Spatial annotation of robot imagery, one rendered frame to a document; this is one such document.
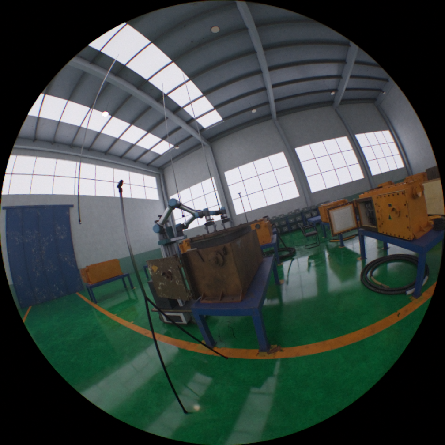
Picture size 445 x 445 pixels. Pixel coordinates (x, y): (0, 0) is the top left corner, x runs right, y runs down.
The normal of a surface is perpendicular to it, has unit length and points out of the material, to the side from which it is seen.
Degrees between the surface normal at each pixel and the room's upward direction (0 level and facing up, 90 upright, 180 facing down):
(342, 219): 90
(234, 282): 90
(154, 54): 180
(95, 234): 90
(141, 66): 180
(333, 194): 90
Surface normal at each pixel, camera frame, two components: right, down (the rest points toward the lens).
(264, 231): -0.36, 0.05
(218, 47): 0.26, 0.96
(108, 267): 0.87, -0.25
